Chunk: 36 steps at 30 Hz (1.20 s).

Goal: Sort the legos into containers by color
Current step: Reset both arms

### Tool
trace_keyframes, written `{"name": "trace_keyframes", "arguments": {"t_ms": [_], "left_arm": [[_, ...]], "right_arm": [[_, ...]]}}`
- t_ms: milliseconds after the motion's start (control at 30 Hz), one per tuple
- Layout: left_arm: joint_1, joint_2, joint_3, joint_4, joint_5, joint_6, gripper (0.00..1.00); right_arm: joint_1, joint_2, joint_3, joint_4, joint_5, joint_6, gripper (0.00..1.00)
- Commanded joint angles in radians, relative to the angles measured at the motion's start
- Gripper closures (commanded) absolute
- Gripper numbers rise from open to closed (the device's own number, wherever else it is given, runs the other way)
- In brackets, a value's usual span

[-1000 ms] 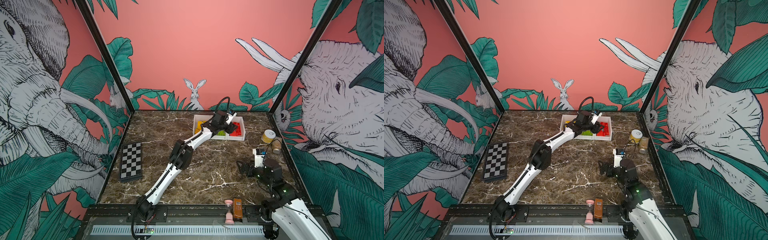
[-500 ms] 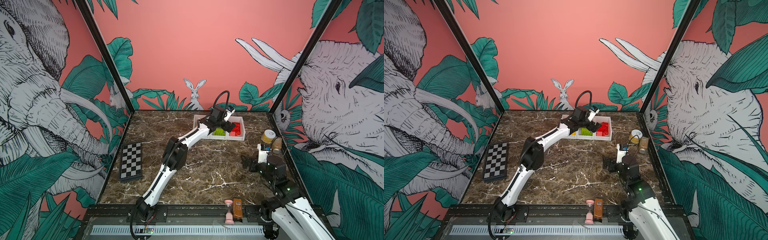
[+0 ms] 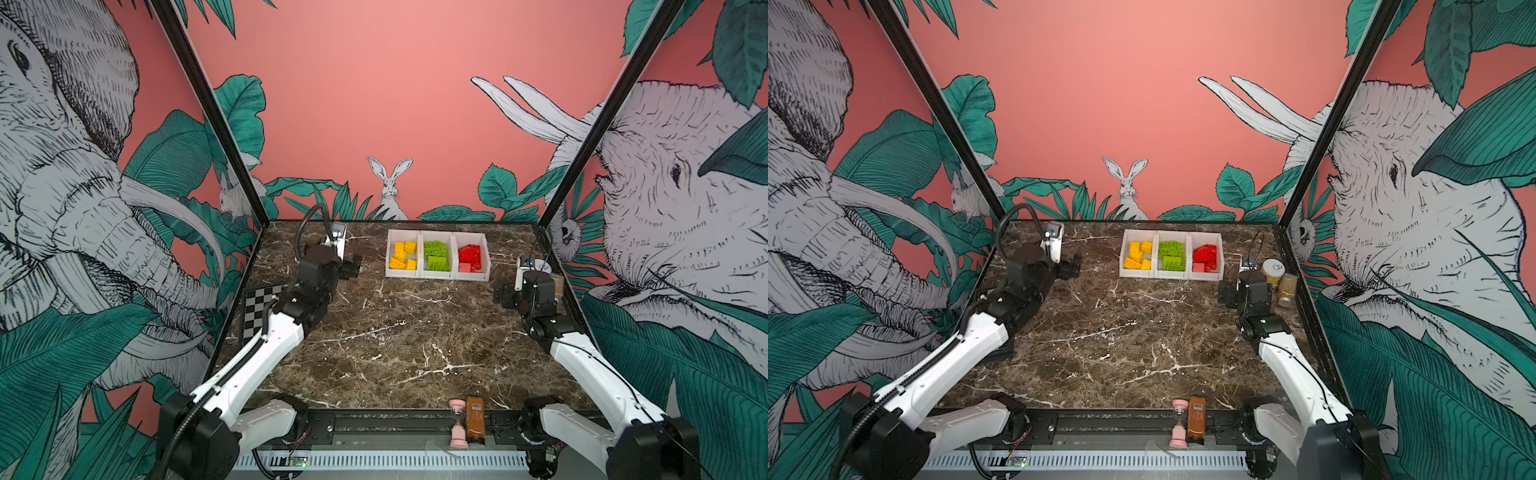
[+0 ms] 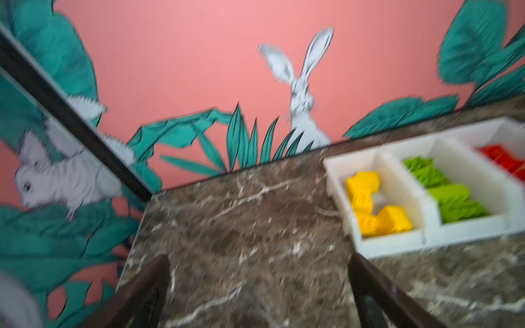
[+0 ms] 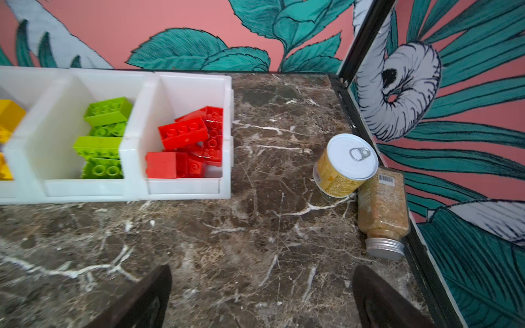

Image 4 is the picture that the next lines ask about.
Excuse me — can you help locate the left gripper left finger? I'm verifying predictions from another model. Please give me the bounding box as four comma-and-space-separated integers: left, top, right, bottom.
78, 254, 170, 327

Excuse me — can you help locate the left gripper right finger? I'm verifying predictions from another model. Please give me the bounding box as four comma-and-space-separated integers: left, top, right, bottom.
348, 253, 445, 327

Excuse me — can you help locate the yellow lego brick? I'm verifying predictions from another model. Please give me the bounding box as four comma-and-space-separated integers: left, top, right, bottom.
355, 212, 379, 238
351, 193, 374, 215
345, 171, 380, 199
377, 205, 414, 235

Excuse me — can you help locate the white three-compartment bin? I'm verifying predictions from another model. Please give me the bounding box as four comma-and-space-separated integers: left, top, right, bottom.
323, 117, 524, 259

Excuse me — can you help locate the red lego brick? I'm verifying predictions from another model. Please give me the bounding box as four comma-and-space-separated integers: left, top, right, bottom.
478, 144, 524, 183

